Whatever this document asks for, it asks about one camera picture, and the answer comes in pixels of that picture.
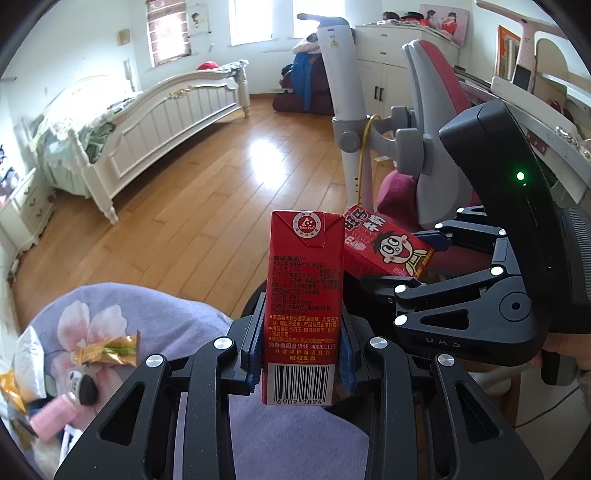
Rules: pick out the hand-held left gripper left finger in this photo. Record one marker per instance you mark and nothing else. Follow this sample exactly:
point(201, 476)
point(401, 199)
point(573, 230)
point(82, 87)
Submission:
point(255, 364)

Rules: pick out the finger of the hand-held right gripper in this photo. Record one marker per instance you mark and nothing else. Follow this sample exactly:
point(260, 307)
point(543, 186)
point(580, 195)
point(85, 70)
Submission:
point(466, 230)
point(438, 286)

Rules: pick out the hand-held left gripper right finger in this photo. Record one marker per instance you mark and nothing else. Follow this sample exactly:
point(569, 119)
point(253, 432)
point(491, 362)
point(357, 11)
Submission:
point(347, 369)

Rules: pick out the red milk carton cartoon face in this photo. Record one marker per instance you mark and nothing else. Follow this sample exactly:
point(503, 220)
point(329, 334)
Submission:
point(392, 249)

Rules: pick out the red milk carton with barcode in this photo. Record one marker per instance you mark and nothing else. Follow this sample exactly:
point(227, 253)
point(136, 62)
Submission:
point(300, 286)

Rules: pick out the person's right hand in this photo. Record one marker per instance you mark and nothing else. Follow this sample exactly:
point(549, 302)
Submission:
point(568, 346)

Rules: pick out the grey red desk chair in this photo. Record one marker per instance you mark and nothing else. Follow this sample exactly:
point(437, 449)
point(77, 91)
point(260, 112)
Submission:
point(434, 92)

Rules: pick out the orange picture board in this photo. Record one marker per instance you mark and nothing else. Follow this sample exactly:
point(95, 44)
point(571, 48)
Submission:
point(508, 50)

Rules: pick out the purple floral tablecloth table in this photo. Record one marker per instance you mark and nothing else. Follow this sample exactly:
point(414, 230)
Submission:
point(152, 314)

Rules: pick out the orange green candy wrapper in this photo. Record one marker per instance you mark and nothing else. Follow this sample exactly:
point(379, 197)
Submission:
point(111, 350)

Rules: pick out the white cabinet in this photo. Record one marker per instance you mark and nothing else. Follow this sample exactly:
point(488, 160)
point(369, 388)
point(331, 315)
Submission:
point(383, 69)

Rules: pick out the small black white toy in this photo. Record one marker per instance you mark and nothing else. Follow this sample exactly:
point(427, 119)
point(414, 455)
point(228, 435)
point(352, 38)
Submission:
point(83, 390)

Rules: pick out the white grey floor stand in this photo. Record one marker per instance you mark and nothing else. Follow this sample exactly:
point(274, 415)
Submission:
point(341, 74)

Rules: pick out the small pink bottle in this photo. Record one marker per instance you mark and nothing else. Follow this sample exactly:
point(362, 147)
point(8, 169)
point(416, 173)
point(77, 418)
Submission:
point(51, 413)

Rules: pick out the dark red sofa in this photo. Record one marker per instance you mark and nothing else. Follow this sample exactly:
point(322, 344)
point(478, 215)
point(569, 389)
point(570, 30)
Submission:
point(295, 104)

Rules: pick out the blue cloth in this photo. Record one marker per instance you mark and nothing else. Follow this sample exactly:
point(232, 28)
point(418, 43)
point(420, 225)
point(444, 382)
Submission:
point(307, 78)

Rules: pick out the pink cloth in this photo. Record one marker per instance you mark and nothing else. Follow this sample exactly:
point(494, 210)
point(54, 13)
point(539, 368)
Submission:
point(304, 46)

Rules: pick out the white window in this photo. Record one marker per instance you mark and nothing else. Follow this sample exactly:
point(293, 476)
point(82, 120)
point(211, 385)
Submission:
point(307, 18)
point(249, 21)

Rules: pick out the yellow wrapper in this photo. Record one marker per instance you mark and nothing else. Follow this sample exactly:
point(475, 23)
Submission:
point(11, 392)

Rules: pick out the white wooden bed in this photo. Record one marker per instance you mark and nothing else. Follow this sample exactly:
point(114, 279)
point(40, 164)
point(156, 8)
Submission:
point(152, 120)

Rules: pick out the white nightstand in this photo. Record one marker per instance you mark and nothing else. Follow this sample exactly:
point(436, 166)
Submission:
point(27, 207)

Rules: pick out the green bed cover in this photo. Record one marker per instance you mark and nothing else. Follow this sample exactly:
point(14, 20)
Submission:
point(78, 138)

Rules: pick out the red cloth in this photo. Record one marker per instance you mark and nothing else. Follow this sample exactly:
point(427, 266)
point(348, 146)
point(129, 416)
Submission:
point(210, 65)

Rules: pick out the brown roller blind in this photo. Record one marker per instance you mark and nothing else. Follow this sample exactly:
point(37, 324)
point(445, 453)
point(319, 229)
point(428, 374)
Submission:
point(166, 32)

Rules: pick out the pink wall poster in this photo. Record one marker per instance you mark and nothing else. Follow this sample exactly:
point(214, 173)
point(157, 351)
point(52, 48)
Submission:
point(443, 23)

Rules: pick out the white wall phone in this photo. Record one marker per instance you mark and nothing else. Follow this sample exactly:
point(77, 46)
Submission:
point(131, 76)

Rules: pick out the white wall picture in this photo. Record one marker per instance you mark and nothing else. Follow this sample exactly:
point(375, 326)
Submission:
point(199, 18)

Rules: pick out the small beige wall plaque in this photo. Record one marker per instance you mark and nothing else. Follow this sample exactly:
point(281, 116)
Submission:
point(123, 37)

